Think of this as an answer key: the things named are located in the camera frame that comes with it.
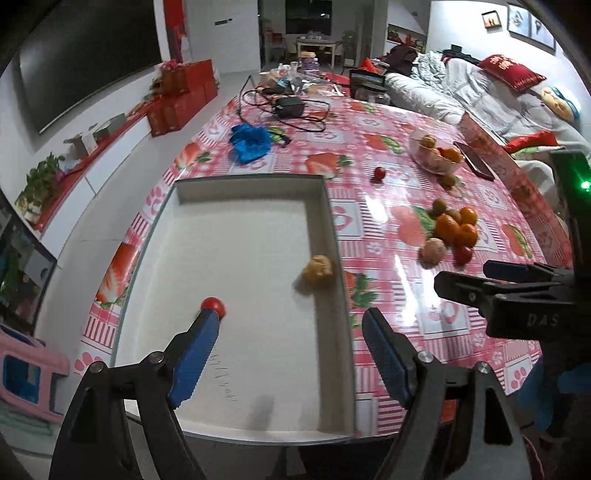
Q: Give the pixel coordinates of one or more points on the dark window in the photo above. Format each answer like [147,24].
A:
[308,16]

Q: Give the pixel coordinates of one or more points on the small dark object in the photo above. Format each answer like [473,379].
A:
[280,136]

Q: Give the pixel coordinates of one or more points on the green potted plant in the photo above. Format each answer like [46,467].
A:
[41,180]

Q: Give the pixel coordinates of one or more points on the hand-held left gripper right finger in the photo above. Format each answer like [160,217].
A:
[385,360]

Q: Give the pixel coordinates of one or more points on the orange mandarin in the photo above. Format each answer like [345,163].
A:
[467,235]
[468,215]
[451,153]
[445,227]
[429,141]

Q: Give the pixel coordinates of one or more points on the crumpled blue glove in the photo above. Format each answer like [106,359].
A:
[249,141]

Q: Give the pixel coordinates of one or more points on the walnut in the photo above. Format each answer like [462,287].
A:
[317,270]
[433,251]

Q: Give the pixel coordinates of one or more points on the small grey box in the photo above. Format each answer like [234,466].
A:
[108,128]

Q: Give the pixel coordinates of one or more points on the wall painting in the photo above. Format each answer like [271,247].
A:
[404,36]

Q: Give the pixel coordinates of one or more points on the black smartphone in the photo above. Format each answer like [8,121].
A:
[473,159]

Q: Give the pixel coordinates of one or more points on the white tv cabinet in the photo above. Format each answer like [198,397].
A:
[111,161]

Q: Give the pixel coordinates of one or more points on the cartoon face pillow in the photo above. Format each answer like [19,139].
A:
[558,102]

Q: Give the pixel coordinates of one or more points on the dark framed panel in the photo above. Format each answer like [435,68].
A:
[18,277]

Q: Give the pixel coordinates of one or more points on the black framed screen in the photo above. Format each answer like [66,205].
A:
[367,82]

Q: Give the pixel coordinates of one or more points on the small cherry tomato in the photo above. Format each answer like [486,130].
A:
[379,173]
[213,304]

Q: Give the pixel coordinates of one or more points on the red door banner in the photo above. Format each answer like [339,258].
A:
[178,23]

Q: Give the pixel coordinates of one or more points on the small picture frame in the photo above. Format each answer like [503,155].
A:
[491,18]

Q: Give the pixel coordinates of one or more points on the white cardboard tray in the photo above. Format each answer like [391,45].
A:
[240,277]

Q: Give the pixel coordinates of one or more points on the grey covered sofa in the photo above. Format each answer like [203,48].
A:
[485,106]

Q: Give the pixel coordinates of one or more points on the white purple jar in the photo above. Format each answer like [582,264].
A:
[308,59]

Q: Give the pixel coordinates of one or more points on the brown kiwi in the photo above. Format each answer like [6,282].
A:
[447,180]
[453,215]
[437,207]

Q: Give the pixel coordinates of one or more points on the clear plastic bag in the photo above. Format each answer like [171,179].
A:
[277,76]

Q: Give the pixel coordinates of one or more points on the peeled mandarin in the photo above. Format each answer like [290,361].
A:
[435,160]

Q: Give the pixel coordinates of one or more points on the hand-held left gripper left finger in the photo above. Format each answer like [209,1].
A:
[194,360]

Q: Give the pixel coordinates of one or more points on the small white box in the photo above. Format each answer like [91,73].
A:
[81,142]

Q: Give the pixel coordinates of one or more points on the stack of red gift boxes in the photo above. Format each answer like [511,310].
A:
[184,92]

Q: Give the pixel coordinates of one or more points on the red cushion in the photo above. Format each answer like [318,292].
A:
[531,141]

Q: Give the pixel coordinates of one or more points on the grey white blanket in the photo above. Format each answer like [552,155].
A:
[431,67]

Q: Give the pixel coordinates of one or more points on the dark blue garment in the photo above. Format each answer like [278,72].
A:
[538,392]

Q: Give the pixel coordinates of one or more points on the white dining table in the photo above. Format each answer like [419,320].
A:
[318,43]

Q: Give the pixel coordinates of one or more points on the clear glass bowl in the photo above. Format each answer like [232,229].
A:
[422,157]

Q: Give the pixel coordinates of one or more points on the large cherry tomato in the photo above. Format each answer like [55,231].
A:
[463,254]

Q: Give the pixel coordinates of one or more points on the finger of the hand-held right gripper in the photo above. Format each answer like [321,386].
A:
[461,290]
[505,271]

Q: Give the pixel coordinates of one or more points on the red square pillow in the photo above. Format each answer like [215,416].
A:
[510,69]

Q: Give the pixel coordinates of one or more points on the dark clothing pile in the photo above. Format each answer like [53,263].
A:
[401,57]

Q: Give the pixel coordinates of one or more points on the black television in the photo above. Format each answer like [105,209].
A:
[87,55]

